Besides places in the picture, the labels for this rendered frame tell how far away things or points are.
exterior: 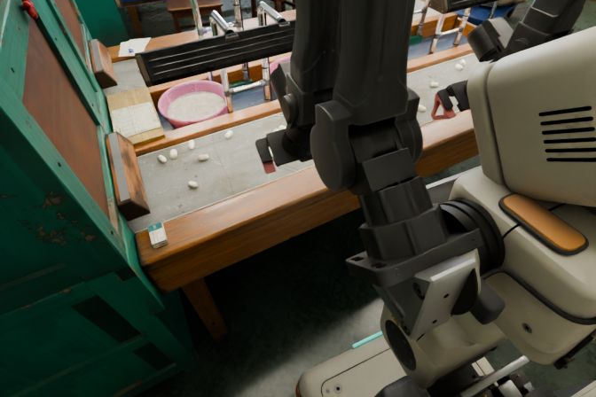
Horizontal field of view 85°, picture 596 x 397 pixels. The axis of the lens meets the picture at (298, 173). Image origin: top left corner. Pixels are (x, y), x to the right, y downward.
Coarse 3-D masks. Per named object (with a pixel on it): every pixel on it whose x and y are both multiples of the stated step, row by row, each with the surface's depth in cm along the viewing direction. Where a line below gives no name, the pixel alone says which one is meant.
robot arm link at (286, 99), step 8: (280, 64) 51; (288, 64) 52; (272, 72) 54; (280, 72) 52; (288, 72) 51; (272, 80) 54; (280, 80) 53; (280, 88) 53; (280, 96) 53; (288, 96) 44; (280, 104) 47; (288, 104) 44; (296, 104) 44; (288, 112) 44; (296, 112) 44; (288, 120) 46; (296, 120) 46
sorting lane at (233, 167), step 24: (432, 72) 142; (456, 72) 142; (432, 96) 130; (264, 120) 120; (432, 120) 120; (216, 144) 111; (240, 144) 111; (144, 168) 103; (168, 168) 103; (192, 168) 103; (216, 168) 103; (240, 168) 103; (288, 168) 103; (168, 192) 96; (192, 192) 96; (216, 192) 96; (240, 192) 96; (144, 216) 91; (168, 216) 91
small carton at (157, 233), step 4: (156, 224) 83; (160, 224) 83; (148, 228) 83; (152, 228) 83; (156, 228) 83; (160, 228) 83; (152, 232) 82; (156, 232) 82; (160, 232) 82; (164, 232) 82; (152, 236) 81; (156, 236) 81; (160, 236) 81; (164, 236) 81; (152, 240) 80; (156, 240) 80; (160, 240) 80; (164, 240) 80; (152, 244) 80; (156, 244) 80; (160, 244) 81; (164, 244) 81
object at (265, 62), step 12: (216, 12) 91; (264, 12) 102; (276, 12) 91; (216, 24) 90; (264, 24) 103; (288, 24) 89; (228, 36) 84; (264, 60) 112; (264, 72) 115; (228, 84) 111; (252, 84) 116; (264, 84) 118; (228, 96) 114; (264, 96) 123; (228, 108) 118
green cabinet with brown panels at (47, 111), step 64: (0, 0) 57; (64, 0) 126; (0, 64) 44; (64, 64) 82; (0, 128) 41; (64, 128) 66; (0, 192) 47; (64, 192) 51; (0, 256) 56; (64, 256) 60
